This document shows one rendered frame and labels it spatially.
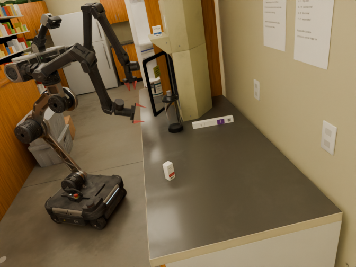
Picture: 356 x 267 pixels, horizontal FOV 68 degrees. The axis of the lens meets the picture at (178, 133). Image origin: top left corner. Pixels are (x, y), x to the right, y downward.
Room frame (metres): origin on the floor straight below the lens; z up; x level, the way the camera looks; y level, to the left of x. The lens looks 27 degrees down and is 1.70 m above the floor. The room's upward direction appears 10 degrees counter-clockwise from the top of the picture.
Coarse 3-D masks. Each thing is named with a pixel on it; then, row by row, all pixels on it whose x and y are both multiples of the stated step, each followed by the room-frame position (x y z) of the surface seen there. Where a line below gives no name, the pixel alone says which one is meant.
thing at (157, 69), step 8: (160, 56) 1.90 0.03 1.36; (152, 64) 1.80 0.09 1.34; (160, 64) 1.88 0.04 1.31; (144, 72) 1.72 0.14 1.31; (152, 72) 1.78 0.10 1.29; (160, 72) 1.86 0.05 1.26; (152, 80) 1.77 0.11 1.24; (160, 80) 1.85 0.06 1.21; (168, 80) 1.94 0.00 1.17; (152, 88) 1.75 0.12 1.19; (160, 88) 1.83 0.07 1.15; (168, 88) 1.92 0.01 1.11; (160, 96) 1.81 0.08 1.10; (160, 104) 1.79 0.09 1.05
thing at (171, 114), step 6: (168, 102) 1.51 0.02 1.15; (174, 102) 1.52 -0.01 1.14; (168, 108) 1.52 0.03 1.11; (174, 108) 1.52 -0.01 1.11; (168, 114) 1.52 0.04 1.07; (174, 114) 1.52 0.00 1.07; (168, 120) 1.53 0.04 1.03; (174, 120) 1.52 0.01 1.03; (180, 120) 1.54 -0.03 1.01; (168, 126) 1.54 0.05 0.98; (174, 126) 1.52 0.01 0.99; (180, 126) 1.53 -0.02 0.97
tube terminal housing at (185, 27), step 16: (160, 0) 1.83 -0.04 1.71; (176, 0) 1.67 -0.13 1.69; (192, 0) 1.75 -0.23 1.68; (176, 16) 1.67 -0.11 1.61; (192, 16) 1.74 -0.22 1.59; (176, 32) 1.67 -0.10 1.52; (192, 32) 1.72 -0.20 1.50; (176, 48) 1.67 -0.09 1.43; (192, 48) 1.70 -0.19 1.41; (176, 64) 1.67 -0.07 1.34; (192, 64) 1.69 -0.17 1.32; (176, 80) 1.67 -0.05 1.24; (192, 80) 1.67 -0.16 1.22; (208, 80) 1.81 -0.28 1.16; (192, 96) 1.67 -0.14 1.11; (208, 96) 1.79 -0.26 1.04; (192, 112) 1.67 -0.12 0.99
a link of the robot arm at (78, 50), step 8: (72, 48) 1.52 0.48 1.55; (80, 48) 1.55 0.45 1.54; (64, 56) 1.56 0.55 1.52; (72, 56) 1.53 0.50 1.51; (80, 56) 1.50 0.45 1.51; (88, 56) 1.54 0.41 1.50; (48, 64) 1.63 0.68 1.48; (56, 64) 1.61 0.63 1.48; (64, 64) 1.59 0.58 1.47; (88, 64) 1.51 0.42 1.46; (40, 72) 1.64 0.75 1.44; (48, 72) 1.65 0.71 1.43; (40, 80) 1.68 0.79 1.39
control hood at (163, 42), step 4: (148, 36) 1.90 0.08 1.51; (152, 36) 1.83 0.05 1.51; (160, 36) 1.75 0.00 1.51; (164, 36) 1.71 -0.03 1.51; (152, 40) 1.66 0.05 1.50; (156, 40) 1.66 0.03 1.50; (160, 40) 1.66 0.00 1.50; (164, 40) 1.66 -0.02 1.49; (168, 40) 1.67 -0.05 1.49; (156, 44) 1.66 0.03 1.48; (160, 44) 1.66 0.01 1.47; (164, 44) 1.66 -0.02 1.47; (168, 44) 1.67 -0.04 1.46; (160, 48) 1.66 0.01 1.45; (164, 48) 1.66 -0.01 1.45; (168, 48) 1.67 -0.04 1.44; (168, 52) 1.66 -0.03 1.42
